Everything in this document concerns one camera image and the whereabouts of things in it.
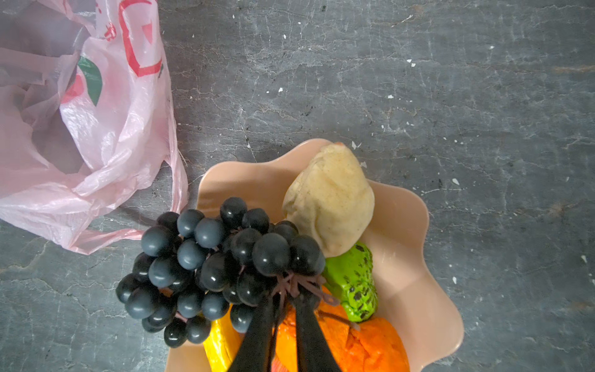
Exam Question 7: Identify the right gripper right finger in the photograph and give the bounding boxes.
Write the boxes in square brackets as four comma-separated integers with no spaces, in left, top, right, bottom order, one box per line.
[293,292,341,372]

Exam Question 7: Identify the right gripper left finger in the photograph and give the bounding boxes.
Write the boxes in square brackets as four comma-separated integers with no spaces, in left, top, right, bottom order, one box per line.
[228,296,276,372]

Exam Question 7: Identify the yellow fake banana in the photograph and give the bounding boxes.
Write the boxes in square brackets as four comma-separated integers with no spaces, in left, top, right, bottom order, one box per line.
[203,310,243,372]

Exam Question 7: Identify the orange fake fruit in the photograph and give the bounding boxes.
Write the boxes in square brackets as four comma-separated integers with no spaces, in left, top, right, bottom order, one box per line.
[271,302,410,372]

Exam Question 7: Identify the green fake vegetable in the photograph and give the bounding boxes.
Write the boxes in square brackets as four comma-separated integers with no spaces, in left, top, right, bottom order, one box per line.
[322,242,378,322]

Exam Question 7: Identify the dark fake grapes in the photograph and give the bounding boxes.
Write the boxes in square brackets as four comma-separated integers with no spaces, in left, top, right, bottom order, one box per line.
[116,197,325,348]

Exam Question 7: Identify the pink scalloped bowl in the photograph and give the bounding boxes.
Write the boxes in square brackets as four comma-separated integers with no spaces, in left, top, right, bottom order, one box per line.
[164,138,466,372]

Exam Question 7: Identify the beige fake fruit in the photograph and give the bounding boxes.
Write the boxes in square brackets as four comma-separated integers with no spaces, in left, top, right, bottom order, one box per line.
[283,143,375,257]

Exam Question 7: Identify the pink plastic bag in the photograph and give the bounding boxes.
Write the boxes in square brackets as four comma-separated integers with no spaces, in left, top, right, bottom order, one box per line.
[1,1,187,254]

